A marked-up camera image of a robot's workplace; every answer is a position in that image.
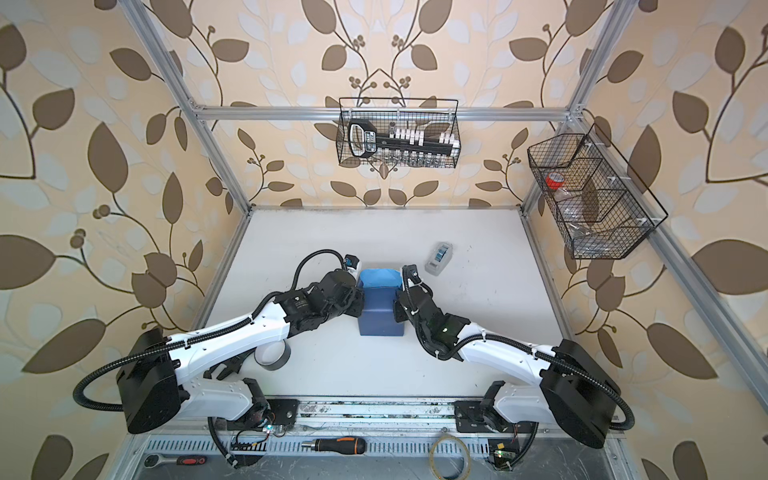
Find light blue wrapping paper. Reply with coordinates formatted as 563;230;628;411
358;268;405;337

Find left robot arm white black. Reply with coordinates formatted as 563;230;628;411
73;251;364;434

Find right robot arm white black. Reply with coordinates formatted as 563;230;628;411
394;284;636;449

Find grey tape dispenser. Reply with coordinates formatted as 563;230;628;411
425;242;453;276

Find clear tape roll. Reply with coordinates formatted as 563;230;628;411
427;433;472;480

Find black orange screwdriver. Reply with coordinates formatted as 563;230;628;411
301;437;367;455

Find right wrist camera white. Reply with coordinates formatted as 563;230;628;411
401;264;422;286

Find grey duct tape roll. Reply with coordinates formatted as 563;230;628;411
253;340;291;371

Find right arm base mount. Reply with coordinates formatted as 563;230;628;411
453;399;535;435

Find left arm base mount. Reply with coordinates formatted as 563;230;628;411
214;398;300;432

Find black socket set rail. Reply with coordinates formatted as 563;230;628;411
346;119;461;161

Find back wire basket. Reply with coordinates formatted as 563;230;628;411
335;95;462;169

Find wire basket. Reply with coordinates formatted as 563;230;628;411
335;95;462;169
527;124;668;260

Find right wire basket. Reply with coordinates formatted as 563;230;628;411
527;124;668;260

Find red handled ratchet wrench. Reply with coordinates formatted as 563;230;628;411
143;454;208;469

